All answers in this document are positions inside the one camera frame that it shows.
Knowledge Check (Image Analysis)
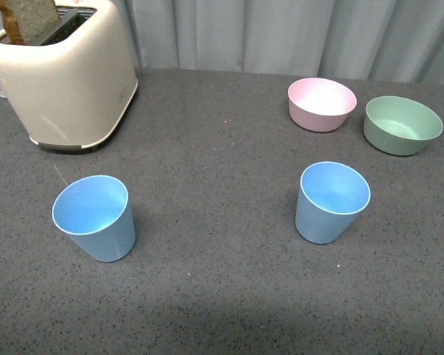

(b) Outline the cream white toaster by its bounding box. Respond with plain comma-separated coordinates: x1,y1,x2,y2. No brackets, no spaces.
0,1,138,150

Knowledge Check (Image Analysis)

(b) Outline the blue plastic cup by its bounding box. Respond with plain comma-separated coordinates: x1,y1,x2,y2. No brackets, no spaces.
295,161,371,245
52,175,136,263

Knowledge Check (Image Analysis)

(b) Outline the pink plastic bowl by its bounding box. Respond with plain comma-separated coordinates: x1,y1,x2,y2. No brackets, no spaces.
287,78,357,132

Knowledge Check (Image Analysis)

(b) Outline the green plastic bowl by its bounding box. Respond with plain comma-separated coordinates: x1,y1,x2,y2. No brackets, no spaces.
363,95,443,156

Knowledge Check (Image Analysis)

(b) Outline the toast bread slice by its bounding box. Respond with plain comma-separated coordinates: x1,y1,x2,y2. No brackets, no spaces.
0,0,60,45

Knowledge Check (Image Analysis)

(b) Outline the grey curtain backdrop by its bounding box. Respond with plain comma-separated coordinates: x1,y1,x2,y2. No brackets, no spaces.
116,1,444,84

